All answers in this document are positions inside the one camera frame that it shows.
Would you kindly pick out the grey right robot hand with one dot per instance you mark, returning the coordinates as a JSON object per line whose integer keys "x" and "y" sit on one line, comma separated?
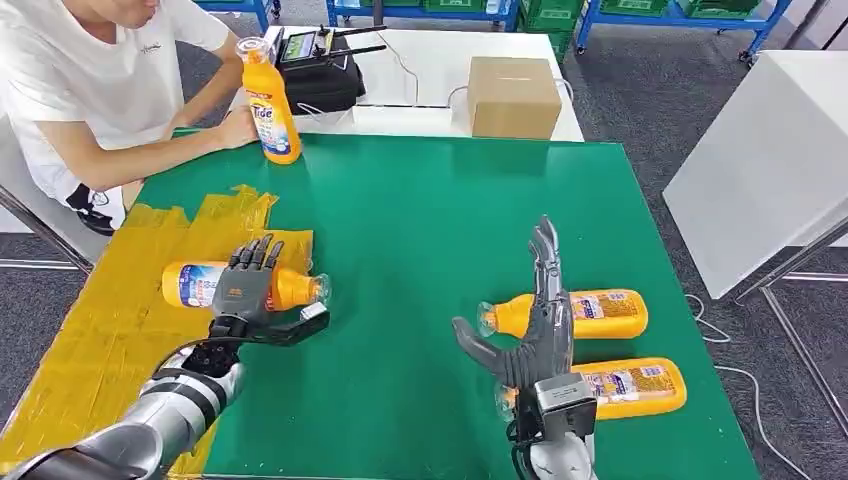
{"x": 546, "y": 338}

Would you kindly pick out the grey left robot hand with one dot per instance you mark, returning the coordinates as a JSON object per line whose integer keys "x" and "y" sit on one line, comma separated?
{"x": 242, "y": 291}

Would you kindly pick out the person's right hand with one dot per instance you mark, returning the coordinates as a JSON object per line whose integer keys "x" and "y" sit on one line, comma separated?
{"x": 240, "y": 129}

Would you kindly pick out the orange drink bottle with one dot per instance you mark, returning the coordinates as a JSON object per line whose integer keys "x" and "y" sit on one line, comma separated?
{"x": 272, "y": 99}
{"x": 192, "y": 285}
{"x": 616, "y": 314}
{"x": 636, "y": 391}

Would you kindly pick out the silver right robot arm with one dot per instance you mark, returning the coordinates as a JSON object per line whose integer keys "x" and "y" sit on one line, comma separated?
{"x": 556, "y": 464}

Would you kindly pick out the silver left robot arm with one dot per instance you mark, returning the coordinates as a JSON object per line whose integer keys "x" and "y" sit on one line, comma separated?
{"x": 172, "y": 411}

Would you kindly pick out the black bag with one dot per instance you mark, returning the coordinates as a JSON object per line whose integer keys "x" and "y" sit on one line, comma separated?
{"x": 321, "y": 86}

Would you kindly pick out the black remote controller with antennas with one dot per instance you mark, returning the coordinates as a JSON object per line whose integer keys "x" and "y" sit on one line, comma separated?
{"x": 308, "y": 45}

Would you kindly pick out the blue metal rack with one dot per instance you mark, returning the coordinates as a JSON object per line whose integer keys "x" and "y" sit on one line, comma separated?
{"x": 252, "y": 6}
{"x": 682, "y": 21}
{"x": 424, "y": 13}

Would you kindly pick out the yellow plastic sheet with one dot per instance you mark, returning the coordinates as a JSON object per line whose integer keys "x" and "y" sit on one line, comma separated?
{"x": 99, "y": 331}

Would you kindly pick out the green table mat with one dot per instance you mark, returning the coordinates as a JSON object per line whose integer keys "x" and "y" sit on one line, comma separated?
{"x": 430, "y": 218}

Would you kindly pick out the person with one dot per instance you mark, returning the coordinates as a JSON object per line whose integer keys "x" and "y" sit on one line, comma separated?
{"x": 79, "y": 79}

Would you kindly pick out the brown cardboard box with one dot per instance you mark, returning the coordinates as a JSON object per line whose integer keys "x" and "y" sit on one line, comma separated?
{"x": 513, "y": 99}

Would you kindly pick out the grey metal side table legs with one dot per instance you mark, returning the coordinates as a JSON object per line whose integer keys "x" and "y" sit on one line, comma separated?
{"x": 795, "y": 344}

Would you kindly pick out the large white side table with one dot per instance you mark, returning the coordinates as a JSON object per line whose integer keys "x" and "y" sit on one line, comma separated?
{"x": 762, "y": 172}

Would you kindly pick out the stacked green crates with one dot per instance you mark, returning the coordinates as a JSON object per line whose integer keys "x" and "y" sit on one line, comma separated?
{"x": 550, "y": 20}

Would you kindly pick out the green crate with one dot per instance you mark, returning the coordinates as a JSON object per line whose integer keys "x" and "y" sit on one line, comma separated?
{"x": 719, "y": 8}
{"x": 632, "y": 6}

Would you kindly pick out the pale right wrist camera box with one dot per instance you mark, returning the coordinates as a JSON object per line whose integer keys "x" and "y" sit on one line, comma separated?
{"x": 566, "y": 404}

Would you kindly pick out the grey metal frame bar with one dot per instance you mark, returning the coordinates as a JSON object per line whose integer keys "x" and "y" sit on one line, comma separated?
{"x": 46, "y": 232}

